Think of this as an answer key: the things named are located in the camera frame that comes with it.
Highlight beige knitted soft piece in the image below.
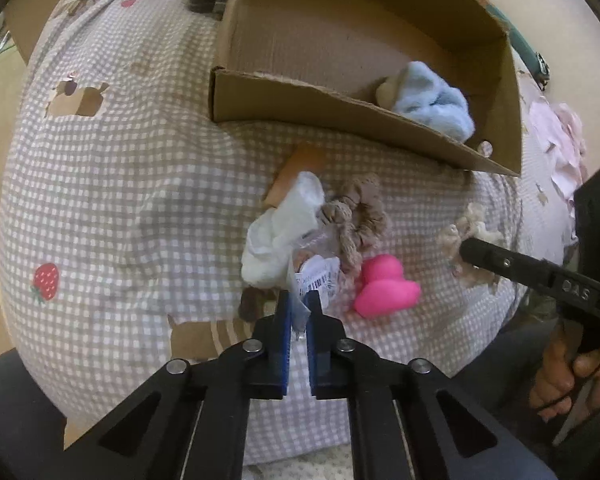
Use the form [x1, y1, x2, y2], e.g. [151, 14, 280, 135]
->
[439, 204, 503, 288]

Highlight brown cardboard sheet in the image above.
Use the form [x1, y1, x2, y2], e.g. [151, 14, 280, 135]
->
[2, 0, 66, 66]

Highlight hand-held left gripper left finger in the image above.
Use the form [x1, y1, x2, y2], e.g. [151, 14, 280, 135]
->
[62, 289, 293, 480]

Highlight pink heart-shaped sponge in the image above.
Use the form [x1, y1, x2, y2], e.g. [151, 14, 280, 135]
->
[355, 254, 422, 318]

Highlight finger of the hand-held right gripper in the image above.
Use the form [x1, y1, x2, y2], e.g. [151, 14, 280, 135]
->
[459, 237, 556, 292]

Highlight clear plastic packet with label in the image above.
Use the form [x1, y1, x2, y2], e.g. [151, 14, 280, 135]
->
[287, 225, 343, 341]

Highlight brown cardboard box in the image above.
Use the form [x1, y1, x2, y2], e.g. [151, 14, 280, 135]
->
[209, 0, 523, 177]

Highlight white sock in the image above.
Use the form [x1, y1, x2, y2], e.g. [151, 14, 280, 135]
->
[241, 171, 327, 288]

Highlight person's dark trousers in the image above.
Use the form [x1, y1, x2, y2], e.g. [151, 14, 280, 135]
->
[450, 317, 600, 480]

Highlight teal strap with buckle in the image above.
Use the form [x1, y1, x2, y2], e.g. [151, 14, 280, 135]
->
[440, 0, 551, 92]

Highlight beige soft item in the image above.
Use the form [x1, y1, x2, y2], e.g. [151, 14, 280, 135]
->
[376, 76, 411, 109]

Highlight white dotted cloth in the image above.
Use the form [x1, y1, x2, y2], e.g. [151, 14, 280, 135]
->
[242, 447, 416, 480]

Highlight checkered printed blanket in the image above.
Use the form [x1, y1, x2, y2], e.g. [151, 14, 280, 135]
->
[0, 0, 581, 466]

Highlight person's right hand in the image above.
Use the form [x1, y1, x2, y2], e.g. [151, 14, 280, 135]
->
[530, 320, 600, 422]

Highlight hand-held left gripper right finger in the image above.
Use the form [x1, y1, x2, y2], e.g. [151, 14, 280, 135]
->
[305, 290, 558, 480]

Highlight beige scrunchie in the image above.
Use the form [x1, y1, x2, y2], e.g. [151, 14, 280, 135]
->
[320, 174, 391, 273]

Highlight light blue fuzzy sock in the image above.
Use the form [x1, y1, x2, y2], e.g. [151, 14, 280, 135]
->
[391, 61, 476, 143]

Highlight pale pink cloth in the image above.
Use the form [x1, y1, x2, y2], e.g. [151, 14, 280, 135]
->
[527, 100, 588, 201]

